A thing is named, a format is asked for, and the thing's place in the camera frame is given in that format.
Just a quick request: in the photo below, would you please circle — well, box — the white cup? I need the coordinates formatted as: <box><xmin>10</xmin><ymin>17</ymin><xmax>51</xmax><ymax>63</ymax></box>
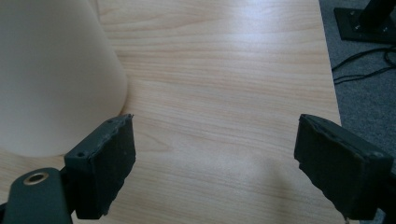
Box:
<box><xmin>0</xmin><ymin>0</ymin><xmax>129</xmax><ymax>158</ymax></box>

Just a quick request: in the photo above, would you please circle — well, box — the black cable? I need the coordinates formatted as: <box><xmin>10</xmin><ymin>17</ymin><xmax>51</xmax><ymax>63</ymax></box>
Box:
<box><xmin>331</xmin><ymin>45</ymin><xmax>396</xmax><ymax>72</ymax></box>
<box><xmin>332</xmin><ymin>49</ymin><xmax>396</xmax><ymax>85</ymax></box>

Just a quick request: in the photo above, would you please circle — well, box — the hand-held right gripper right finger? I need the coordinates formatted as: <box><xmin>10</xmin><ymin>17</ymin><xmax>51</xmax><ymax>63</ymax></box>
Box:
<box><xmin>293</xmin><ymin>113</ymin><xmax>395</xmax><ymax>221</ymax></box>

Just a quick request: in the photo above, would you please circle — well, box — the black metal stand base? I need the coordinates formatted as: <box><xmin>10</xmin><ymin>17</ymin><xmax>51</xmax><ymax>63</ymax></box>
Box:
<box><xmin>332</xmin><ymin>0</ymin><xmax>396</xmax><ymax>45</ymax></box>

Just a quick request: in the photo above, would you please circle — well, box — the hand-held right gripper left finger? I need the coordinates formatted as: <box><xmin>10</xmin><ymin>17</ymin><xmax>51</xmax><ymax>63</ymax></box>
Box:
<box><xmin>64</xmin><ymin>113</ymin><xmax>137</xmax><ymax>220</ymax></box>

